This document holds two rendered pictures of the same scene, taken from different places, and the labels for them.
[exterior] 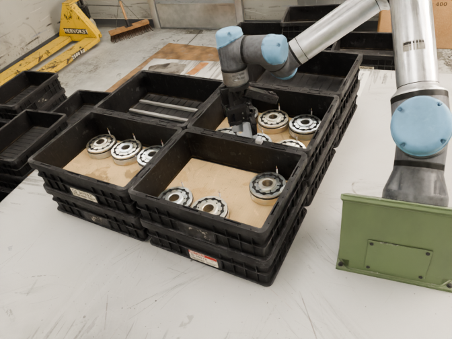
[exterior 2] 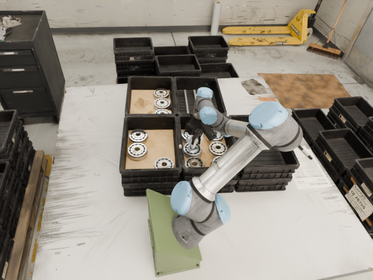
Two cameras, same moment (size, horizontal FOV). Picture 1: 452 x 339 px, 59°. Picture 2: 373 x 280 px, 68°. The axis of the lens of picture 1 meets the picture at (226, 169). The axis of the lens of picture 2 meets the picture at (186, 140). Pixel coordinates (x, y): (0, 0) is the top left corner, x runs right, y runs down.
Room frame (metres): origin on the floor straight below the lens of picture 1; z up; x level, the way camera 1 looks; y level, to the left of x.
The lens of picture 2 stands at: (0.25, -0.83, 1.98)
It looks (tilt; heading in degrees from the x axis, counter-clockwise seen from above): 46 degrees down; 46
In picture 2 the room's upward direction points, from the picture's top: 6 degrees clockwise
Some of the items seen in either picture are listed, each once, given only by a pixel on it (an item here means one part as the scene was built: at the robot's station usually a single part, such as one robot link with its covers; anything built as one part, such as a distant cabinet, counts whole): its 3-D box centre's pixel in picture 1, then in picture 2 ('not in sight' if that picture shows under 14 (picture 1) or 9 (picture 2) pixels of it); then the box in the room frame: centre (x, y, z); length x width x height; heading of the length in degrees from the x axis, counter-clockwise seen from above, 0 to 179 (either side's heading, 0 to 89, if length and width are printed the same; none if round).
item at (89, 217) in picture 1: (122, 184); not in sight; (1.03, 0.35, 0.76); 0.40 x 0.30 x 0.12; 55
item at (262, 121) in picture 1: (273, 118); (217, 148); (1.10, -0.19, 0.86); 0.10 x 0.10 x 0.01
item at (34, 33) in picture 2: not in sight; (29, 71); (0.64, 1.84, 0.45); 0.60 x 0.45 x 0.90; 61
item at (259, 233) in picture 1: (218, 175); (151, 141); (0.80, 0.02, 0.92); 0.40 x 0.30 x 0.02; 55
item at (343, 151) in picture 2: not in sight; (338, 160); (2.23, -0.57, 0.31); 0.40 x 0.30 x 0.34; 61
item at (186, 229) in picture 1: (220, 189); (151, 148); (0.80, 0.02, 0.87); 0.40 x 0.30 x 0.11; 55
